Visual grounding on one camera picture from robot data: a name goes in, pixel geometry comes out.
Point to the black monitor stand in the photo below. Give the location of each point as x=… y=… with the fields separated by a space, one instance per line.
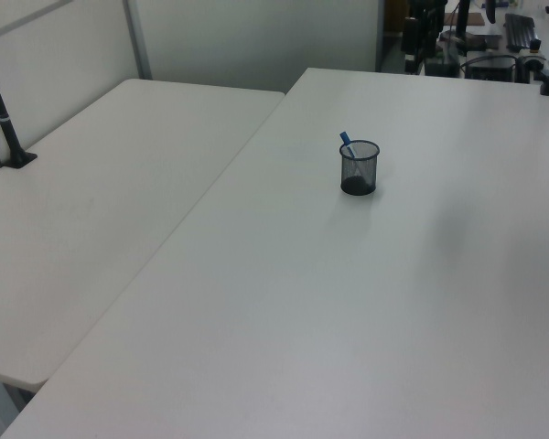
x=462 y=18

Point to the blue capped marker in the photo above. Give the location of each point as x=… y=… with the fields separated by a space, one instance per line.
x=345 y=137

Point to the black mesh pen cup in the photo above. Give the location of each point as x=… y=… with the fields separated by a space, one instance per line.
x=359 y=183

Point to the grey device with black knob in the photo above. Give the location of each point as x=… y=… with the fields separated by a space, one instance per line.
x=532 y=55

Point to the black keyboard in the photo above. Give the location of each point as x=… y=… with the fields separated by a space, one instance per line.
x=519 y=30

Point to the black camera pole with clamp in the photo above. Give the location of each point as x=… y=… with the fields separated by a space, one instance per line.
x=7 y=129

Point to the black equipment rack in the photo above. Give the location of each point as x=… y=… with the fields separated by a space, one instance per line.
x=416 y=36

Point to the black electronics box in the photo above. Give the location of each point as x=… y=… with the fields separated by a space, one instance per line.
x=489 y=68

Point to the grey partition frame post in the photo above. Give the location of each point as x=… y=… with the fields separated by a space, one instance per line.
x=139 y=41

